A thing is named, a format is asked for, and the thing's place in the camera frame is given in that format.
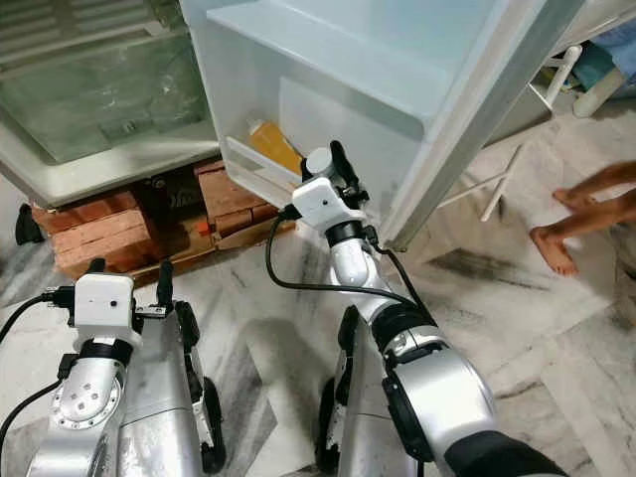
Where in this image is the black fridge foot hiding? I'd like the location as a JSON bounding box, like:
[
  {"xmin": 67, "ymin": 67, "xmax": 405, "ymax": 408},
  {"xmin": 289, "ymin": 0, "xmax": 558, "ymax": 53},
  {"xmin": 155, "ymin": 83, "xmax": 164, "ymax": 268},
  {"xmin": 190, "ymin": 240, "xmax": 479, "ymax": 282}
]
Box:
[{"xmin": 14, "ymin": 203, "xmax": 47, "ymax": 247}]

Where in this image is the white fridge door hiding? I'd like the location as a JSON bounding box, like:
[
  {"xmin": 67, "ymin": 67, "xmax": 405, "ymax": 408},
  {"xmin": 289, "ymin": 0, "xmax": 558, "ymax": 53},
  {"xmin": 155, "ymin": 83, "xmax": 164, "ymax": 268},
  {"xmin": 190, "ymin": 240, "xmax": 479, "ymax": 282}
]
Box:
[{"xmin": 179, "ymin": 0, "xmax": 589, "ymax": 251}]

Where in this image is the white fridge body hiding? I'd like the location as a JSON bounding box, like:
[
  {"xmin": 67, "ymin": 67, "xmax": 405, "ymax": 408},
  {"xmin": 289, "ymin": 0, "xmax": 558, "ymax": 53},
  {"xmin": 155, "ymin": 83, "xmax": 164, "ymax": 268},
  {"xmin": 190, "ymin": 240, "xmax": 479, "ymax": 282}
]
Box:
[{"xmin": 0, "ymin": 0, "xmax": 226, "ymax": 209}]

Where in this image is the red brick stack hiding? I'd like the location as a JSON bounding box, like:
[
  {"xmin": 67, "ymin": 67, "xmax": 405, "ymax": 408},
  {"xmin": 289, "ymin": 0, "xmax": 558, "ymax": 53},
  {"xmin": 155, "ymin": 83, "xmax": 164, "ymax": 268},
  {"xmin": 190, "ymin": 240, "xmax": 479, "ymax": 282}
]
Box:
[
  {"xmin": 193, "ymin": 158, "xmax": 285, "ymax": 236},
  {"xmin": 31, "ymin": 192, "xmax": 161, "ymax": 280}
]

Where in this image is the silver left robot leg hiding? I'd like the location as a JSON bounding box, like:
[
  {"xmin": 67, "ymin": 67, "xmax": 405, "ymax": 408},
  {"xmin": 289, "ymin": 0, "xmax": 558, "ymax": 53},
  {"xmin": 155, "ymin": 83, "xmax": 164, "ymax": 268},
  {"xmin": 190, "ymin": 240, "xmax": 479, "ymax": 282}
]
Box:
[{"xmin": 116, "ymin": 316, "xmax": 229, "ymax": 477}]

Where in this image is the silver robot leg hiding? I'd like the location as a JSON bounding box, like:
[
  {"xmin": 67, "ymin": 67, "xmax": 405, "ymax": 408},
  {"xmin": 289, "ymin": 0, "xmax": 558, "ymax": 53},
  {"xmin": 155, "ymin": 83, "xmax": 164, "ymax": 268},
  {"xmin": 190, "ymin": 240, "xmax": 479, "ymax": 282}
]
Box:
[
  {"xmin": 116, "ymin": 316, "xmax": 229, "ymax": 477},
  {"xmin": 315, "ymin": 303, "xmax": 424, "ymax": 477}
]

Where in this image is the white stick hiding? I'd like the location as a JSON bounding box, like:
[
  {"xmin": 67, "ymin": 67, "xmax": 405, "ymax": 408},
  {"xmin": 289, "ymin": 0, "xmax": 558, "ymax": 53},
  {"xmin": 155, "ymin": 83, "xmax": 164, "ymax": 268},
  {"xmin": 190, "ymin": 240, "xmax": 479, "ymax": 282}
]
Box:
[{"xmin": 441, "ymin": 143, "xmax": 529, "ymax": 224}]

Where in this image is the clear crisper drawer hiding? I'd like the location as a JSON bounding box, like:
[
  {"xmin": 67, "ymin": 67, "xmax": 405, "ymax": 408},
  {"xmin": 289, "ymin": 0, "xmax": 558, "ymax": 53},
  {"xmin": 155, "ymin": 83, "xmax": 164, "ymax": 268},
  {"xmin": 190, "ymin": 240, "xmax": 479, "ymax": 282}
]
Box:
[{"xmin": 4, "ymin": 38, "xmax": 216, "ymax": 166}]

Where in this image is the silver right robot leg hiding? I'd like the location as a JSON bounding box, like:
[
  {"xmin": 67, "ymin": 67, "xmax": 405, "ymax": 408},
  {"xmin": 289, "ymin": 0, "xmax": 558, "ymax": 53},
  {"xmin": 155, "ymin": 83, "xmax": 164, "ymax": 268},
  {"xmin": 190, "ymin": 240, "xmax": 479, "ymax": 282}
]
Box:
[{"xmin": 315, "ymin": 303, "xmax": 424, "ymax": 477}]

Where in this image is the white plastic rack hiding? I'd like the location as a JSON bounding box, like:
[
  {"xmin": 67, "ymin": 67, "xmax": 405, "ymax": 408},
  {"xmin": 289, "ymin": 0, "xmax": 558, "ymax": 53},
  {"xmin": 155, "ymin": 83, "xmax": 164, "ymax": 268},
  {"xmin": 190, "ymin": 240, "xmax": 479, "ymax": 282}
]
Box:
[{"xmin": 507, "ymin": 44, "xmax": 636, "ymax": 142}]

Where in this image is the blue cloth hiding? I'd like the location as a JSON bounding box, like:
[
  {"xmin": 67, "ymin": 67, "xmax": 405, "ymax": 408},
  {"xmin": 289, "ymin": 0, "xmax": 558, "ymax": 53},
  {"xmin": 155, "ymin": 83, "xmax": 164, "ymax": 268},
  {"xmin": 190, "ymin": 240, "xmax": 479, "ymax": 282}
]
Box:
[{"xmin": 570, "ymin": 22, "xmax": 636, "ymax": 97}]

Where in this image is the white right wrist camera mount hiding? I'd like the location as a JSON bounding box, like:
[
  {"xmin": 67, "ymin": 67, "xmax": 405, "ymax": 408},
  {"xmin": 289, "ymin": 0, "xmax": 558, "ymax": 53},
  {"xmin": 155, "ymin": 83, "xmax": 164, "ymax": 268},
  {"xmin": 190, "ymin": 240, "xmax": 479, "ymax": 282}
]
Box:
[{"xmin": 292, "ymin": 146, "xmax": 368, "ymax": 237}]

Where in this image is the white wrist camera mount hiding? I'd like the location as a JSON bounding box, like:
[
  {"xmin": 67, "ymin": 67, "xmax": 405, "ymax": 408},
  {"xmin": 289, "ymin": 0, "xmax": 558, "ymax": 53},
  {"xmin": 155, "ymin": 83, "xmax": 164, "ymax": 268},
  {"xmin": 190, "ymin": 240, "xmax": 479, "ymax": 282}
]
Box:
[
  {"xmin": 74, "ymin": 272, "xmax": 139, "ymax": 345},
  {"xmin": 292, "ymin": 146, "xmax": 368, "ymax": 237}
]

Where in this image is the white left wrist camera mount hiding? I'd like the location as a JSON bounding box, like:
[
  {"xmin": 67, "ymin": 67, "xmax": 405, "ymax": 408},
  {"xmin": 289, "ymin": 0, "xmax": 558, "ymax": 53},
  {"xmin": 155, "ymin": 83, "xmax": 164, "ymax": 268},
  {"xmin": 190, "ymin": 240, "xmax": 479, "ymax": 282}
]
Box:
[{"xmin": 74, "ymin": 272, "xmax": 139, "ymax": 345}]

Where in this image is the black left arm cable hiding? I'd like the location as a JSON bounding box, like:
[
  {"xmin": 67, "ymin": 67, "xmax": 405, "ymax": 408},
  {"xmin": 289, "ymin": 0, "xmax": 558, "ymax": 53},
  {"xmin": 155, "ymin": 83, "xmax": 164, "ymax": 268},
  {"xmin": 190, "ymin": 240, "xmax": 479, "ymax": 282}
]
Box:
[{"xmin": 0, "ymin": 290, "xmax": 77, "ymax": 450}]

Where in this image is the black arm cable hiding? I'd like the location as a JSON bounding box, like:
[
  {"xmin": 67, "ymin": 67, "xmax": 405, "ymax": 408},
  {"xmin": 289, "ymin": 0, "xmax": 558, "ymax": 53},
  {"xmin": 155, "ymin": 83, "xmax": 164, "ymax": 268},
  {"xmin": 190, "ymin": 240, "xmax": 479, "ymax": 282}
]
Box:
[
  {"xmin": 264, "ymin": 206, "xmax": 440, "ymax": 321},
  {"xmin": 0, "ymin": 290, "xmax": 77, "ymax": 450}
]

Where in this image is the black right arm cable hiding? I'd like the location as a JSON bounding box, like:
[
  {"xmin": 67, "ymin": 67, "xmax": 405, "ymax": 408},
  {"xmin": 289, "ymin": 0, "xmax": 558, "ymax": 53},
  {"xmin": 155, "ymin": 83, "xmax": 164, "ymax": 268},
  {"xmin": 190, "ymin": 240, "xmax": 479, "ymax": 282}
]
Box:
[{"xmin": 264, "ymin": 206, "xmax": 440, "ymax": 321}]

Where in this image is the wire fridge shelf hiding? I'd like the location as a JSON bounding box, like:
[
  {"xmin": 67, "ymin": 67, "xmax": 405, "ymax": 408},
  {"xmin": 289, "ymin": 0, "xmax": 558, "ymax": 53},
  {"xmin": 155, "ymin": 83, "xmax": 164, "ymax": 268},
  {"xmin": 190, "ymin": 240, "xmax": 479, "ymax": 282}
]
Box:
[{"xmin": 0, "ymin": 0, "xmax": 186, "ymax": 73}]

